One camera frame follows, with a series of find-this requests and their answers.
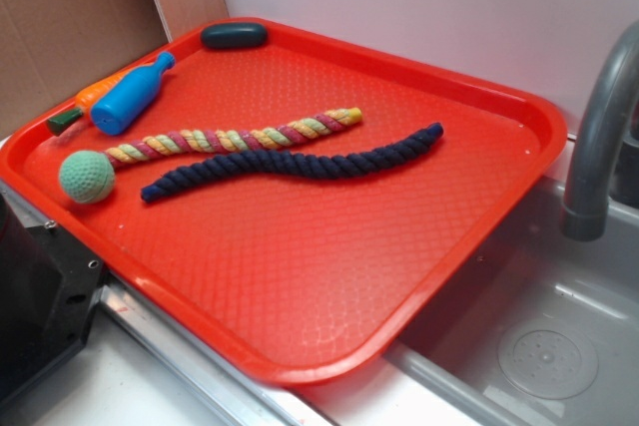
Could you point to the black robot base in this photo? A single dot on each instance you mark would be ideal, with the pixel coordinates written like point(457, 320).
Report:
point(50, 285)

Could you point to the green dimpled ball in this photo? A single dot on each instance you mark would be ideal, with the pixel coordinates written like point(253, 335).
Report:
point(87, 177)

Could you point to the red plastic tray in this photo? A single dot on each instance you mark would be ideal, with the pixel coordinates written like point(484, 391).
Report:
point(297, 281)

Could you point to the dark green oval block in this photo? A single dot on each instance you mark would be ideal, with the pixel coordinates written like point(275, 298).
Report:
point(234, 35)

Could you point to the blue toy bottle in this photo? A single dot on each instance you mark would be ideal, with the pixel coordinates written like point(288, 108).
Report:
point(114, 113)

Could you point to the orange toy carrot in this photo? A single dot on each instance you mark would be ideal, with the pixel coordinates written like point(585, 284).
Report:
point(83, 102)

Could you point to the grey toy sink basin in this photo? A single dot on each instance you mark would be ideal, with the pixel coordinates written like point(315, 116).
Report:
point(534, 329)

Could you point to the grey toy faucet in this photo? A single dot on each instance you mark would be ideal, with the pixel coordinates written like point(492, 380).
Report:
point(604, 163)

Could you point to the brown cardboard panel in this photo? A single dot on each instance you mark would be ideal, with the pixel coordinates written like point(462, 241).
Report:
point(50, 49)

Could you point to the navy twisted rope toy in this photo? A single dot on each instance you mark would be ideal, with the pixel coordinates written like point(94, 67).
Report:
point(305, 166)

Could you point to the multicolour twisted rope toy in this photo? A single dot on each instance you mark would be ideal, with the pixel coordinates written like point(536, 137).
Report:
point(220, 142)

